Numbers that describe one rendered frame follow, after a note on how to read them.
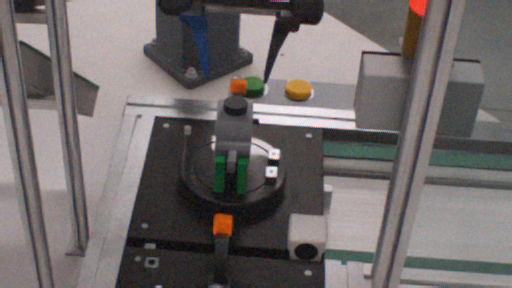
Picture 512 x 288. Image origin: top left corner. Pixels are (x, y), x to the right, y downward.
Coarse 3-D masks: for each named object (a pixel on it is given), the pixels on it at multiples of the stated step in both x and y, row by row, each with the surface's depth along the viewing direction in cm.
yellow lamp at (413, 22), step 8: (408, 16) 79; (416, 16) 77; (408, 24) 79; (416, 24) 78; (408, 32) 79; (416, 32) 78; (408, 40) 80; (416, 40) 79; (408, 48) 80; (408, 56) 80
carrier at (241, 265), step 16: (128, 256) 100; (144, 256) 100; (160, 256) 100; (176, 256) 100; (192, 256) 100; (208, 256) 100; (240, 256) 100; (128, 272) 98; (144, 272) 98; (160, 272) 98; (176, 272) 98; (192, 272) 98; (208, 272) 98; (240, 272) 98; (256, 272) 98; (272, 272) 98; (288, 272) 98; (304, 272) 98; (320, 272) 98
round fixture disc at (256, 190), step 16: (208, 144) 113; (256, 144) 113; (192, 160) 110; (208, 160) 110; (256, 160) 110; (192, 176) 108; (208, 176) 108; (256, 176) 108; (192, 192) 106; (208, 192) 106; (224, 192) 106; (256, 192) 106; (272, 192) 105; (208, 208) 105; (224, 208) 104; (240, 208) 104; (256, 208) 105
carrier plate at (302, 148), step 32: (160, 128) 119; (192, 128) 119; (256, 128) 119; (288, 128) 119; (320, 128) 119; (160, 160) 113; (288, 160) 113; (320, 160) 113; (160, 192) 108; (288, 192) 108; (320, 192) 108; (160, 224) 104; (192, 224) 104; (256, 224) 104; (256, 256) 102; (288, 256) 101
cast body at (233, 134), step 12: (240, 96) 103; (228, 108) 102; (240, 108) 102; (252, 108) 103; (216, 120) 102; (228, 120) 101; (240, 120) 101; (252, 120) 102; (216, 132) 103; (228, 132) 102; (240, 132) 102; (252, 132) 107; (216, 144) 103; (228, 144) 103; (240, 144) 103; (228, 156) 103; (240, 156) 104; (228, 168) 102
